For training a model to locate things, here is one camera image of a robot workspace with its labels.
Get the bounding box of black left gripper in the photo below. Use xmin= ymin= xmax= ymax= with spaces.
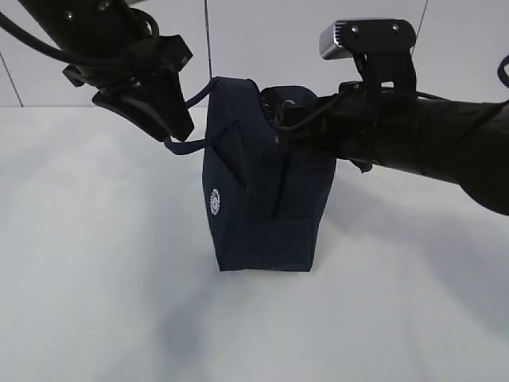
xmin=63 ymin=34 xmax=194 ymax=142

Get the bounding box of dark blue lunch bag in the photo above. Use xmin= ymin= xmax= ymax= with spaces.
xmin=165 ymin=76 xmax=336 ymax=272

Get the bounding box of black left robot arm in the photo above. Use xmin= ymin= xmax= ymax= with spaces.
xmin=21 ymin=1 xmax=194 ymax=142

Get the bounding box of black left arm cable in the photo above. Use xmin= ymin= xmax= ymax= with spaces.
xmin=0 ymin=10 xmax=160 ymax=71

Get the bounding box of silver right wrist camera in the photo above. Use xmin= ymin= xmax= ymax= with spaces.
xmin=319 ymin=18 xmax=417 ymax=60

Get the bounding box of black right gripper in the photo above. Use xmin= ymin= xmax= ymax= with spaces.
xmin=278 ymin=82 xmax=381 ymax=158

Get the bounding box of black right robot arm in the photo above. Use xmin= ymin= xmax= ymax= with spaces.
xmin=276 ymin=82 xmax=508 ymax=215

